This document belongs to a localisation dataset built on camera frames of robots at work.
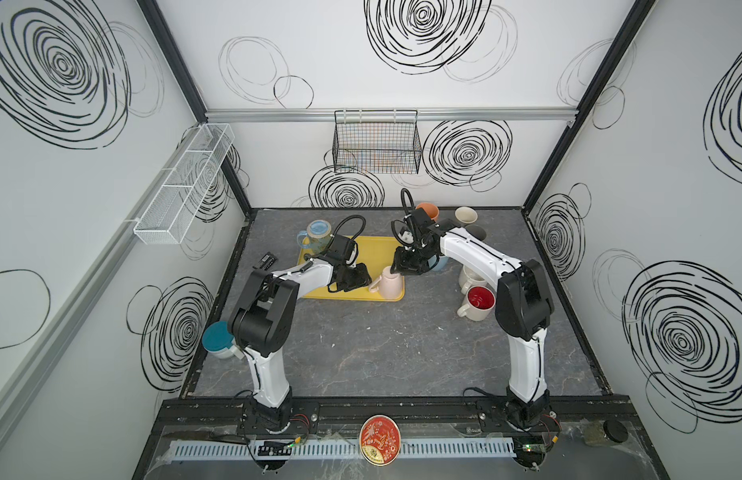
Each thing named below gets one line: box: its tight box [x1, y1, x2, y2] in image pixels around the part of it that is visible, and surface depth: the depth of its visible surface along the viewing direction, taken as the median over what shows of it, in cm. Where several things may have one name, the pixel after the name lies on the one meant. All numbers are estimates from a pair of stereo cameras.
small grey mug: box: [454, 206, 478, 224], surface depth 110 cm
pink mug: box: [369, 266, 403, 299], surface depth 92 cm
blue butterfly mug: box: [297, 220, 332, 255], surface depth 101 cm
